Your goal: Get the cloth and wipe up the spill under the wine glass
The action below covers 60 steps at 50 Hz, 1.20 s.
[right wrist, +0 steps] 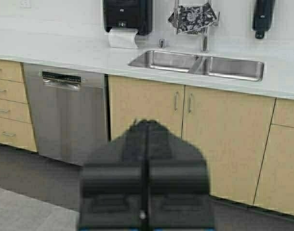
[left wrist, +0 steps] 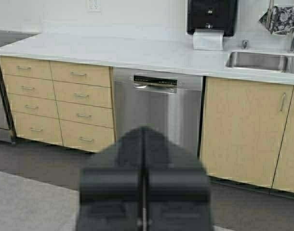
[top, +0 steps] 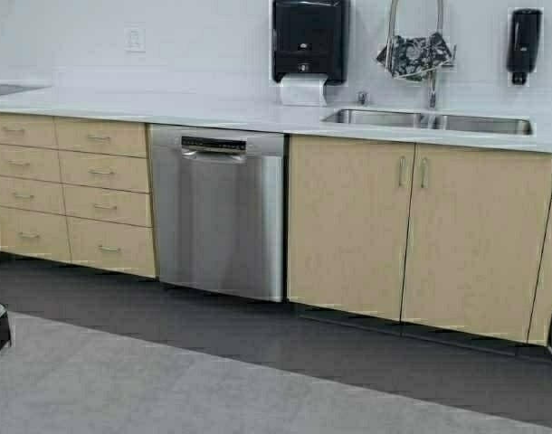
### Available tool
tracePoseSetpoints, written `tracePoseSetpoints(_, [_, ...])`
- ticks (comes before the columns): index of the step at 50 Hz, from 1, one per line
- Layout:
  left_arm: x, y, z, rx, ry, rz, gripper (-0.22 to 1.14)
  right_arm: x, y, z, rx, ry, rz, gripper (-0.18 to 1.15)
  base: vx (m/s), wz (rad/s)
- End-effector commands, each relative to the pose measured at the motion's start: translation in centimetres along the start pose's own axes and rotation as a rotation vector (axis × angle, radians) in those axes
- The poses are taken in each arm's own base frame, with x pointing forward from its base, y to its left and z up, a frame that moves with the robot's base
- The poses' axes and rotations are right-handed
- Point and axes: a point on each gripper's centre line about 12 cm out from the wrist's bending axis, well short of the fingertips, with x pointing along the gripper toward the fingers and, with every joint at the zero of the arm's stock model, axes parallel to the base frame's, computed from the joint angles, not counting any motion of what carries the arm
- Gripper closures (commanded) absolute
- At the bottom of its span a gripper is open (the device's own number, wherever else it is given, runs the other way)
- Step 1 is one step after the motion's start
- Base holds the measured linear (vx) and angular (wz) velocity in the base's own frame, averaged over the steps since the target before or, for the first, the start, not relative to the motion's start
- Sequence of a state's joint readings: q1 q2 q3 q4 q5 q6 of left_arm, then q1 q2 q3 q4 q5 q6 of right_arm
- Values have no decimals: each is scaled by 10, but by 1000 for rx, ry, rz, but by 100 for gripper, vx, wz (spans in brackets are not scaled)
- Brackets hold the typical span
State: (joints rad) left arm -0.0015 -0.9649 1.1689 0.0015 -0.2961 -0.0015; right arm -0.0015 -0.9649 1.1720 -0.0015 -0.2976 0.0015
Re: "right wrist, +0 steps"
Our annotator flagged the wooden drawer unit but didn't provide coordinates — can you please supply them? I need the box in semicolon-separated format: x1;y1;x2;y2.
0;60;38;152

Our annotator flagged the wooden sink cabinet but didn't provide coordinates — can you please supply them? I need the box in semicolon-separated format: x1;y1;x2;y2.
108;75;294;216

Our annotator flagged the grey floral patterned cloth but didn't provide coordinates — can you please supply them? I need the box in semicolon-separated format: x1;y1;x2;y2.
168;2;218;35

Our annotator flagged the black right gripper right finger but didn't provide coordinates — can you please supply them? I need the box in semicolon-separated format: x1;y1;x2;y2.
148;120;215;231

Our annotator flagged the small chrome counter cap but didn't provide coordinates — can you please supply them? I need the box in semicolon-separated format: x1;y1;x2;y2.
158;38;166;49

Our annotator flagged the stainless steel double sink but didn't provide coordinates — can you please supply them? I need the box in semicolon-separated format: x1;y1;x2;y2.
128;51;265;81

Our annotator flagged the black wall soap dispenser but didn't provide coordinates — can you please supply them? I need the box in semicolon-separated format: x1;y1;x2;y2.
252;0;275;39

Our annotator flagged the black paper towel dispenser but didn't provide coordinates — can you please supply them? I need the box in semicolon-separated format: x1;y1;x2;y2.
103;0;153;36

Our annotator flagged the stainless steel dishwasher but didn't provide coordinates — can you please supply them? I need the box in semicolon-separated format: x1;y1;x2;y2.
23;63;109;166

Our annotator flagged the chrome kitchen faucet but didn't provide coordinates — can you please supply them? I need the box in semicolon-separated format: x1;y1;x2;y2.
174;0;214;53

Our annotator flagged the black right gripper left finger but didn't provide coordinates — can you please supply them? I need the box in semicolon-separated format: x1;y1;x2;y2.
79;120;148;231

